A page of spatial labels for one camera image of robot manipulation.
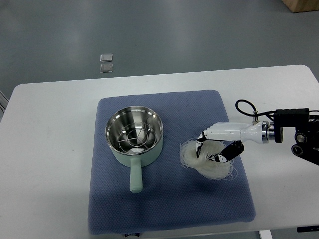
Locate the blue quilted mat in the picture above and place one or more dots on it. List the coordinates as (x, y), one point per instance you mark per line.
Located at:
(173, 197)

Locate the black table control panel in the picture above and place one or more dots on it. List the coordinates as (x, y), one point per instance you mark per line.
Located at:
(307, 229)

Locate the mint green steel pot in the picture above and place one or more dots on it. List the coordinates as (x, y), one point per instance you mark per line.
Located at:
(134, 161)

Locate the white vermicelli nest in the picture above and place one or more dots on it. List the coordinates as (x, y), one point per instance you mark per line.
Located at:
(203, 164)

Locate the wooden box corner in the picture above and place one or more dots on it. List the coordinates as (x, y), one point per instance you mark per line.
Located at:
(297, 6)

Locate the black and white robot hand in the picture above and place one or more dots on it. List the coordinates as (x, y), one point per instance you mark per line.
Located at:
(236, 134)

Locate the wire steaming rack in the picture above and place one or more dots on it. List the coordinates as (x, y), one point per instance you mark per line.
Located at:
(137, 137)

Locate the person in white clothing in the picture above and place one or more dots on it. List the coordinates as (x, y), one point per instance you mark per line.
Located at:
(3, 102)

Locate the upper metal floor plate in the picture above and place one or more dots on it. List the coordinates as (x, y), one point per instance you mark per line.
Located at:
(106, 57)

